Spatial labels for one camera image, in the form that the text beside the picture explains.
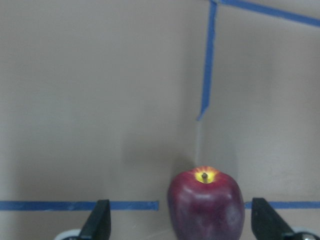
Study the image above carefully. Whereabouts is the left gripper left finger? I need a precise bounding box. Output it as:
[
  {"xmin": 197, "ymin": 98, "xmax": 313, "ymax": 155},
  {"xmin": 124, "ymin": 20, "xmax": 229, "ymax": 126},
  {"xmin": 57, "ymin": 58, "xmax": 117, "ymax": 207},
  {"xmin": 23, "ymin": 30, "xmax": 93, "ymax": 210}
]
[{"xmin": 79, "ymin": 199, "xmax": 111, "ymax": 240}]

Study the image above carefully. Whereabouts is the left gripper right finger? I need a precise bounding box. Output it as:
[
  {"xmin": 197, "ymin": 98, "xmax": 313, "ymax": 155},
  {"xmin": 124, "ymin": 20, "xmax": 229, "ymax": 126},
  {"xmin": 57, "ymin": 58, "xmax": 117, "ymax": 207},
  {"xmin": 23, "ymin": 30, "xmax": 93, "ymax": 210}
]
[{"xmin": 251, "ymin": 197, "xmax": 295, "ymax": 240}]

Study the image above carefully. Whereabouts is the dark red apple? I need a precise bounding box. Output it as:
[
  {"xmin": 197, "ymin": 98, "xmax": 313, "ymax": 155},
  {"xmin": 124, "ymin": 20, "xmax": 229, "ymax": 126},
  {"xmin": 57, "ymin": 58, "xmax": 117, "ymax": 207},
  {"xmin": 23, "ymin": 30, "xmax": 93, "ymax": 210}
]
[{"xmin": 167, "ymin": 166, "xmax": 245, "ymax": 240}]

